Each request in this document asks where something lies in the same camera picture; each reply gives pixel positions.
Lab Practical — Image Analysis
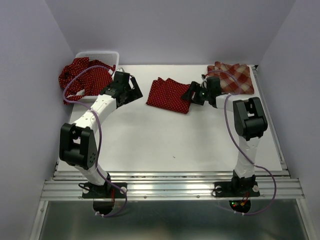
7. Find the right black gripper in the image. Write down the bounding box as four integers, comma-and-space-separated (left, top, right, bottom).
180, 81, 211, 106

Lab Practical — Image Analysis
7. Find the red polka dot skirt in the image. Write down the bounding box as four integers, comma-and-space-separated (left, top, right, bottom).
58, 57, 116, 101
146, 77, 191, 114

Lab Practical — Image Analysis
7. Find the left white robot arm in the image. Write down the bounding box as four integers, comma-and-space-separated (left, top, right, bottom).
59, 71, 143, 199

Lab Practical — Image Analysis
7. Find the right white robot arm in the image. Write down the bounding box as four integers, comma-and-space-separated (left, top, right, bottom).
181, 76, 268, 198

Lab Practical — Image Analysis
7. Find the white plastic basket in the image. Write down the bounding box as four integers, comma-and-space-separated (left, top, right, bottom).
75, 51, 119, 99

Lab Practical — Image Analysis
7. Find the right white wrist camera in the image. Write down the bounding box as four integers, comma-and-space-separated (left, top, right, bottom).
200, 74, 207, 89

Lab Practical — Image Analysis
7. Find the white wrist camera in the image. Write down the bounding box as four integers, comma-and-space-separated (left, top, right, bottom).
108, 67, 125, 76
200, 74, 207, 89

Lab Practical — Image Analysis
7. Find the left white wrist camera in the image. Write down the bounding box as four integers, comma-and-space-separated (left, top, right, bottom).
108, 67, 125, 76

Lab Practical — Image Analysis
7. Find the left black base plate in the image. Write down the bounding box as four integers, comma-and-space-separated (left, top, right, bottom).
78, 182, 125, 199

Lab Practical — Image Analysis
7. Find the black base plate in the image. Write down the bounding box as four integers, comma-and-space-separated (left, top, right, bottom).
78, 182, 125, 199
211, 181, 261, 198

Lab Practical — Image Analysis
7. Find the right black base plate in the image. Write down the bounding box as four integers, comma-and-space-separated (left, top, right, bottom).
211, 181, 261, 198

